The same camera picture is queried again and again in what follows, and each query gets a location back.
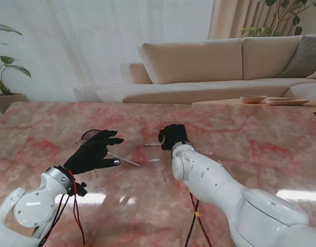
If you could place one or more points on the large-leaf green houseplant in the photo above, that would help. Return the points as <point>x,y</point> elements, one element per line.
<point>20,70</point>

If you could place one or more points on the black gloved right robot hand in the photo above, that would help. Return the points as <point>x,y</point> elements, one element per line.
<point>174,136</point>

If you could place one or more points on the cream throw pillow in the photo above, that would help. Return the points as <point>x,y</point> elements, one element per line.
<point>315,75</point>

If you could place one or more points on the beige plant pot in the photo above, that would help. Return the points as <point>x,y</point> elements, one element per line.
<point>11,101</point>

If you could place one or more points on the tall branching green plant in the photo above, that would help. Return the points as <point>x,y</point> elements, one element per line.
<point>296,20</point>

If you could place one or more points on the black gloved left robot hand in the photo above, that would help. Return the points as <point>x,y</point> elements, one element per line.
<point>91,157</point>

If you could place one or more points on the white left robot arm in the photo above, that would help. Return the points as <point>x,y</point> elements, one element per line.
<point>32,205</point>

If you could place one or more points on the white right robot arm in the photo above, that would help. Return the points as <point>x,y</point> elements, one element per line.
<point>224,190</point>

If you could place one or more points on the beige sectional sofa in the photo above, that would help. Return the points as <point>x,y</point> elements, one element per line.
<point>193,61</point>

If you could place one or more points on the sheer white curtain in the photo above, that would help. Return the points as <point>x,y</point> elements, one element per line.
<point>96,38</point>

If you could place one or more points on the black mesh brush holder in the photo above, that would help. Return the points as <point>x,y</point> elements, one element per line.
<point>90,133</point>

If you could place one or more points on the grey sofa cushion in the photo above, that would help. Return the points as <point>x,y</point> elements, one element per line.
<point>304,56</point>

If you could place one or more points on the shallow wooden tray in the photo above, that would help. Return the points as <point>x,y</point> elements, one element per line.
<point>286,102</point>

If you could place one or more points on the light wooden bowl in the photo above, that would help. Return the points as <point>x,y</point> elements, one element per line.
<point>252,99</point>

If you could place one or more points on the beige pleated curtain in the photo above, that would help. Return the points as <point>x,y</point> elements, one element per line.
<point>224,20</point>

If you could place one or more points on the white slim makeup brush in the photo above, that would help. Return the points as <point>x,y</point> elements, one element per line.
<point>152,144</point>
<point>127,160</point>
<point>80,141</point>

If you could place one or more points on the light wooden coffee table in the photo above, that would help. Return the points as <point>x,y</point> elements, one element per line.
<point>232,101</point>

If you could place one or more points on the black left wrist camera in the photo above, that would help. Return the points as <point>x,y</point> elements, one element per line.
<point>82,190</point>

